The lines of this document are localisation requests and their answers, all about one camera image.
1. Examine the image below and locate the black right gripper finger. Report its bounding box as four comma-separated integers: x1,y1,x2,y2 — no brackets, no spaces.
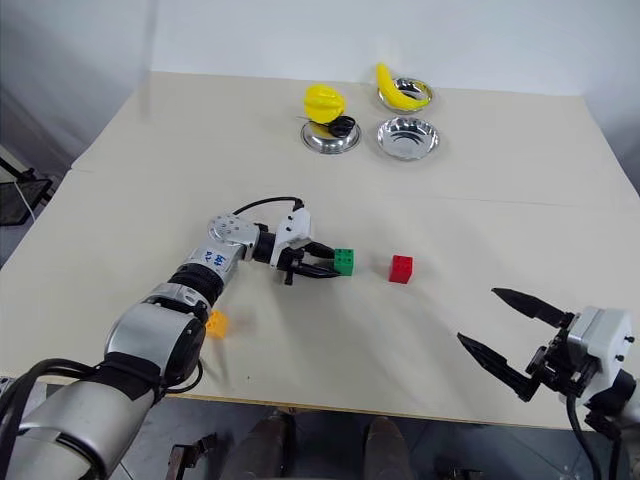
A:
491,287,576,330
457,332,544,404

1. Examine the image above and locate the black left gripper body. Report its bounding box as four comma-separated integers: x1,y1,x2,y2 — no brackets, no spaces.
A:
269,241,321,287

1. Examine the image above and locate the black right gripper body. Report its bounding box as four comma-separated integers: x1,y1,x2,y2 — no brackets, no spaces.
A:
524,312,600,400

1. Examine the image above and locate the green toy cube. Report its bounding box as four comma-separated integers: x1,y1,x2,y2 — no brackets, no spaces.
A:
333,247,357,277

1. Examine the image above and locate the red toy cube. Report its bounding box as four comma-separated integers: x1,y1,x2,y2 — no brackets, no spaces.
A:
388,254,415,285

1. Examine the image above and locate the yellow toy cube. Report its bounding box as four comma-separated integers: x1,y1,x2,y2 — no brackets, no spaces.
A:
205,309,231,341

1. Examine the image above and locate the shiny steel bowl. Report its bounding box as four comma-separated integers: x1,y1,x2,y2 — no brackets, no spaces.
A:
300,117,362,155
375,76,435,112
375,116,441,162

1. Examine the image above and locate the small black object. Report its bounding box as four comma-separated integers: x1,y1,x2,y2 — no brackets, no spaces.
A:
327,115,357,139

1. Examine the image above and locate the dark rounded shape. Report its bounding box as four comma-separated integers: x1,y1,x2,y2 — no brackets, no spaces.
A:
362,415,414,480
234,409,296,480

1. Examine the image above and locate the yellow toy starfruit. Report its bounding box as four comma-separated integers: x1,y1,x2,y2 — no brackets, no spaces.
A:
303,83,350,126

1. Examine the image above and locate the yellow toy banana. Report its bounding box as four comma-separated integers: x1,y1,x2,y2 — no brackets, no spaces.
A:
375,62,432,112

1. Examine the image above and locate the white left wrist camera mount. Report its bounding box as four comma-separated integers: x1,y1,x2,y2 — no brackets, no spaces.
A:
276,208,315,251

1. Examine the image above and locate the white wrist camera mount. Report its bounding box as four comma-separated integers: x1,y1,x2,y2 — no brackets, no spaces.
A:
276,208,315,251
564,305,637,406

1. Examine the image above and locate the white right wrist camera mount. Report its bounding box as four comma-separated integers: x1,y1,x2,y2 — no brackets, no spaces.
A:
564,305,637,406

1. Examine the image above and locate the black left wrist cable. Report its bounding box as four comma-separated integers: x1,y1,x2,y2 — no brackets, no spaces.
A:
232,196,306,217

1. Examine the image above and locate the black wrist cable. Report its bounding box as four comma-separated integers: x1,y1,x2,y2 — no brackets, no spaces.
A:
232,196,306,217
564,392,609,480

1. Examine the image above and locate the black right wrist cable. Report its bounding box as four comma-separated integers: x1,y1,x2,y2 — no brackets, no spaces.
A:
564,392,609,480

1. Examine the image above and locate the brown metal bracket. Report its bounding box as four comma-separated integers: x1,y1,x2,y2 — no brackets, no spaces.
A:
168,433,219,480

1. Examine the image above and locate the thin white cable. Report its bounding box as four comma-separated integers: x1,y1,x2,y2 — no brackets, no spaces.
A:
14,182,37,222

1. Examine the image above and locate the black metal frame stand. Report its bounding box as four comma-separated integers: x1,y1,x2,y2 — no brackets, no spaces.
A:
0,144,54,229

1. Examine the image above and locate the black left arm cable bundle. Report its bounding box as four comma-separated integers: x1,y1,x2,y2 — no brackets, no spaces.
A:
0,357,109,451

